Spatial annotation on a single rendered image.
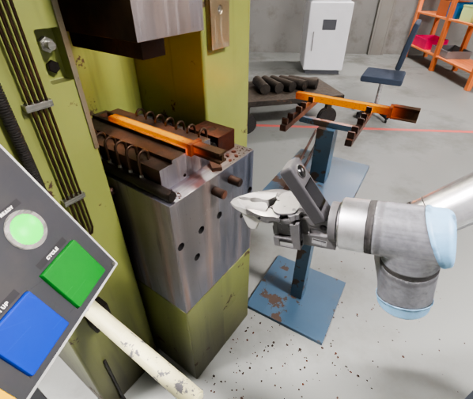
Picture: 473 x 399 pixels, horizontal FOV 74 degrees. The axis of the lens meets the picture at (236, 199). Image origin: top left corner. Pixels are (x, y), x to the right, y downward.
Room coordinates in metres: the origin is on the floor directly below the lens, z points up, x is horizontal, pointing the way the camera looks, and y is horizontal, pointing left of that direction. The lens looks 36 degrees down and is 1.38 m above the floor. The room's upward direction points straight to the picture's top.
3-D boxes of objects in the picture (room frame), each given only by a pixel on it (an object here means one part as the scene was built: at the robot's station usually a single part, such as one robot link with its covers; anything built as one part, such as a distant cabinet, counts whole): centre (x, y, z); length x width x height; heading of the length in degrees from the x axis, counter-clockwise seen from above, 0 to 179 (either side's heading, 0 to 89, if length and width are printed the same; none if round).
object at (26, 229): (0.33, 0.30, 1.09); 0.05 x 0.03 x 0.04; 144
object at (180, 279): (0.92, 0.28, 0.69); 0.56 x 0.38 x 0.45; 54
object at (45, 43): (0.68, 0.37, 1.25); 0.03 x 0.03 x 0.07; 54
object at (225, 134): (0.93, 0.08, 0.95); 0.12 x 0.09 x 0.07; 54
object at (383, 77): (3.59, -1.64, 0.48); 0.56 x 0.54 x 0.97; 82
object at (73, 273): (0.32, 0.25, 1.01); 0.07 x 0.05 x 0.07; 169
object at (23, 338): (0.22, 0.27, 1.01); 0.07 x 0.05 x 0.07; 169
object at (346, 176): (1.03, -0.32, 0.72); 0.40 x 0.30 x 0.02; 149
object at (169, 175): (0.87, 0.30, 0.96); 0.42 x 0.20 x 0.09; 54
